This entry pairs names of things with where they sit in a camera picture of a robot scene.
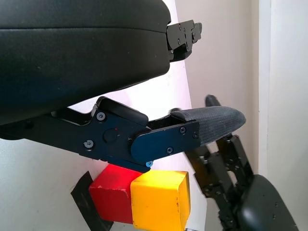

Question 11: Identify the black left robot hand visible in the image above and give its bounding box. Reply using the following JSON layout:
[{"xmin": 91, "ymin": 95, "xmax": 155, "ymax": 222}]
[{"xmin": 0, "ymin": 0, "xmax": 247, "ymax": 174}]

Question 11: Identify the black tape strip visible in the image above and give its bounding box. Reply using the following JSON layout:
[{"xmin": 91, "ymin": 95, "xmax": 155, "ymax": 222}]
[{"xmin": 70, "ymin": 170, "xmax": 114, "ymax": 231}]

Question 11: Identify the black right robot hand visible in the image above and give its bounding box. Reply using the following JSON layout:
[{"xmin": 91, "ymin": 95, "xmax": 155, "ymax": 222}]
[{"xmin": 169, "ymin": 94, "xmax": 299, "ymax": 231}]

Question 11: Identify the yellow wooden block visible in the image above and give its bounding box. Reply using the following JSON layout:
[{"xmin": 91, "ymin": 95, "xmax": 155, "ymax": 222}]
[{"xmin": 129, "ymin": 169, "xmax": 192, "ymax": 231}]

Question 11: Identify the red wooden block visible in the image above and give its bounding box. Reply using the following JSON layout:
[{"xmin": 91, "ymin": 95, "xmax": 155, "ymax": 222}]
[{"xmin": 88, "ymin": 164, "xmax": 143, "ymax": 225}]

